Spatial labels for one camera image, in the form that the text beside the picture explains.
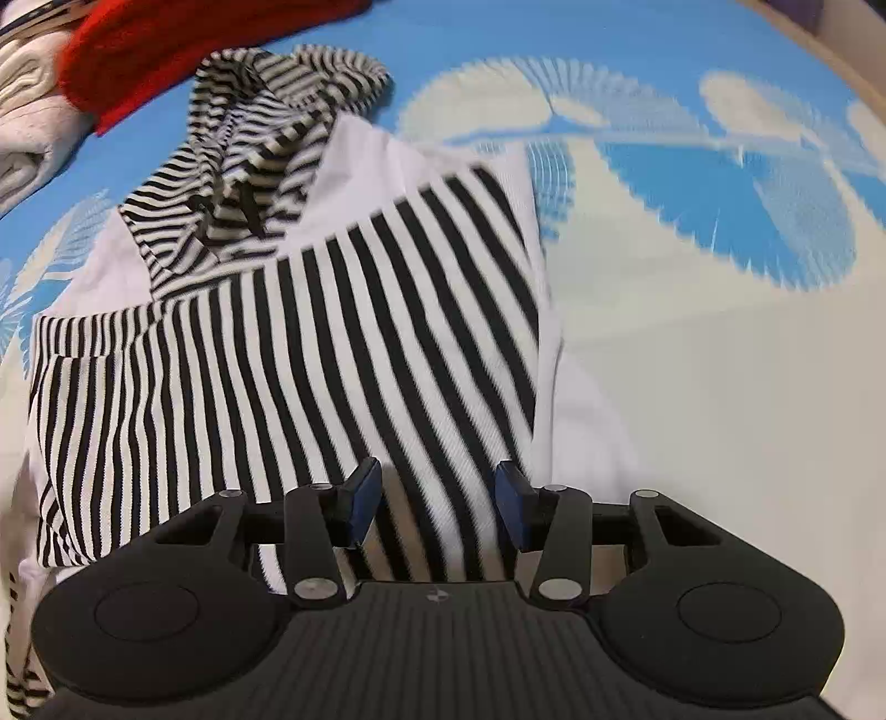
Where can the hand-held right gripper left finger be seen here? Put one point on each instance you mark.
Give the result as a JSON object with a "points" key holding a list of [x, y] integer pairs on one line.
{"points": [[365, 502]]}

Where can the red knitted garment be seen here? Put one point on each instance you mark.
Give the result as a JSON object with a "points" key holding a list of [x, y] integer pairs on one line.
{"points": [[173, 48]]}

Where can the cream folded cloth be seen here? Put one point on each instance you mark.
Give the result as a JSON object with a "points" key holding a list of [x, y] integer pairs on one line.
{"points": [[28, 111]]}

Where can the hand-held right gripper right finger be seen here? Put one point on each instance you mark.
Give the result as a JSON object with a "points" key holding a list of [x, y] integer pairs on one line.
{"points": [[511, 505]]}

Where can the black white striped hoodie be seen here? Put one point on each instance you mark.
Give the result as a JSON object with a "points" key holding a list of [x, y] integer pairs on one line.
{"points": [[311, 332]]}

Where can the blue white printed blanket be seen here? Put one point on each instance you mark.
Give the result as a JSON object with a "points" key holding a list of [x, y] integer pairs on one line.
{"points": [[657, 62]]}

